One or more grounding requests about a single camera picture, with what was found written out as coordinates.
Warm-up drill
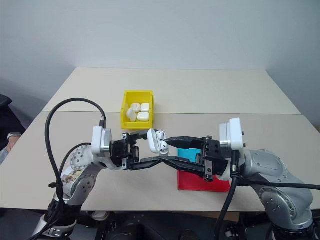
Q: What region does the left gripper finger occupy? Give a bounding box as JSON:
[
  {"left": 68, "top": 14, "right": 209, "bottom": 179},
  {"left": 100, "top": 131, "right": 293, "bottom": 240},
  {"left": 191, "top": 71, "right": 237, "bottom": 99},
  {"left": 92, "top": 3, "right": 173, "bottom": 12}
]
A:
[
  {"left": 129, "top": 128, "right": 158, "bottom": 142},
  {"left": 129, "top": 155, "right": 171, "bottom": 172}
]

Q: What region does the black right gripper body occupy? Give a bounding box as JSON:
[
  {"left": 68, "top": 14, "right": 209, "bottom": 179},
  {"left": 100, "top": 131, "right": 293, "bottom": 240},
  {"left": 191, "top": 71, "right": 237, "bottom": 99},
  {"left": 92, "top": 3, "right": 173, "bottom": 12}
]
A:
[{"left": 196, "top": 135, "right": 229, "bottom": 182}]

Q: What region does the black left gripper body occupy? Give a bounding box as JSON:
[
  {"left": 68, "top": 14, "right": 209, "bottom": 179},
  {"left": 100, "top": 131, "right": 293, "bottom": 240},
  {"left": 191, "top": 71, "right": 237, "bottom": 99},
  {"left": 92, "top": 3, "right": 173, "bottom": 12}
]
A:
[{"left": 109, "top": 132, "right": 141, "bottom": 172}]

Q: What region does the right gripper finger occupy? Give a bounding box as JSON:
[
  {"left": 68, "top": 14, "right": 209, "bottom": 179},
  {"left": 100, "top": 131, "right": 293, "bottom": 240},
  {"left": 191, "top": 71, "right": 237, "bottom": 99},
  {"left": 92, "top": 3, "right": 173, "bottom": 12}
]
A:
[
  {"left": 159, "top": 155, "right": 206, "bottom": 179},
  {"left": 165, "top": 135, "right": 208, "bottom": 149}
]

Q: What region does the yellow plastic bin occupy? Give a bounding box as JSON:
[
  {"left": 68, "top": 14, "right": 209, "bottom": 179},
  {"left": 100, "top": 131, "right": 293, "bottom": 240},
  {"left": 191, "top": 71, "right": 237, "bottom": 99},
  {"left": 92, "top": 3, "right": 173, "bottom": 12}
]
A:
[{"left": 120, "top": 89, "right": 155, "bottom": 130}]

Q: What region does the bystander bare hand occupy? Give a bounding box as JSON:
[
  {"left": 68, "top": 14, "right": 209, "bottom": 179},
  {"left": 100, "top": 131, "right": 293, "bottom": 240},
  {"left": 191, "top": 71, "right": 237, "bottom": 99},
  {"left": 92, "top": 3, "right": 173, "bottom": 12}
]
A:
[{"left": 5, "top": 138, "right": 20, "bottom": 153}]

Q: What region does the blue plastic tray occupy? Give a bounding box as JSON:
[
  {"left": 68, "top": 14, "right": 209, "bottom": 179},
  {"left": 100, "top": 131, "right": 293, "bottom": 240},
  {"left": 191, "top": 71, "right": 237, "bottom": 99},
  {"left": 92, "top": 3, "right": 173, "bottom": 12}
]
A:
[{"left": 176, "top": 147, "right": 202, "bottom": 164}]

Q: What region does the red plastic tray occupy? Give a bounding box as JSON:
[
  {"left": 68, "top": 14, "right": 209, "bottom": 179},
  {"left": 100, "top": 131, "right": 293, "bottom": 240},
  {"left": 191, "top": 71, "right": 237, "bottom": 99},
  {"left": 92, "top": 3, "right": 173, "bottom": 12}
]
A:
[{"left": 176, "top": 169, "right": 232, "bottom": 193}]

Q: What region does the white round object under table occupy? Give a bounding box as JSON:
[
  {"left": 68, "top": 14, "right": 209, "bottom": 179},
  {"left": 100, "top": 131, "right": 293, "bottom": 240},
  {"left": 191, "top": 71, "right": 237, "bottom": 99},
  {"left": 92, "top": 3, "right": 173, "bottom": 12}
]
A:
[{"left": 89, "top": 211, "right": 110, "bottom": 222}]

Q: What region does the silver wristwatch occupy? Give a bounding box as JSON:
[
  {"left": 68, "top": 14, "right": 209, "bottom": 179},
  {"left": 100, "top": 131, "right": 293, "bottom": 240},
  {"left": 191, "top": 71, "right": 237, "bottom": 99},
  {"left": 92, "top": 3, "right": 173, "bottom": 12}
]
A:
[{"left": 7, "top": 131, "right": 23, "bottom": 141}]

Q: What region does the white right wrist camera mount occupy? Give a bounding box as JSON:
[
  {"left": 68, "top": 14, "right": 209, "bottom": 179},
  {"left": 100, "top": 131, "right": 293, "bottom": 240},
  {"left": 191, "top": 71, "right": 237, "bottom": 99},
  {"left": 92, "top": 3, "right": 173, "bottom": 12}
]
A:
[{"left": 216, "top": 117, "right": 247, "bottom": 182}]

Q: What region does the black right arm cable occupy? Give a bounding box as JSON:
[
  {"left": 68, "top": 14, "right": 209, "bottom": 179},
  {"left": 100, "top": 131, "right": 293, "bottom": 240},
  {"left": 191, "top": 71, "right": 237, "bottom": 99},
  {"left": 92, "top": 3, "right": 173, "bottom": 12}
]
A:
[{"left": 213, "top": 149, "right": 320, "bottom": 240}]

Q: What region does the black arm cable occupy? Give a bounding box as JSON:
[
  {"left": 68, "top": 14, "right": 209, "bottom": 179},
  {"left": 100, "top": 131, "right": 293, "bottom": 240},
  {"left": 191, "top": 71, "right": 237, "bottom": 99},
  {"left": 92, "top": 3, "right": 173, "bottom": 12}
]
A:
[
  {"left": 32, "top": 97, "right": 107, "bottom": 240},
  {"left": 213, "top": 149, "right": 320, "bottom": 240}
]

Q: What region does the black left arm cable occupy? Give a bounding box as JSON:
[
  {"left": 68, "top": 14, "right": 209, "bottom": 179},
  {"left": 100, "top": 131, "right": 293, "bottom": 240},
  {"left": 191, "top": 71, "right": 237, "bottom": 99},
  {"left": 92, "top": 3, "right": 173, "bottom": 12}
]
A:
[{"left": 32, "top": 97, "right": 107, "bottom": 240}]

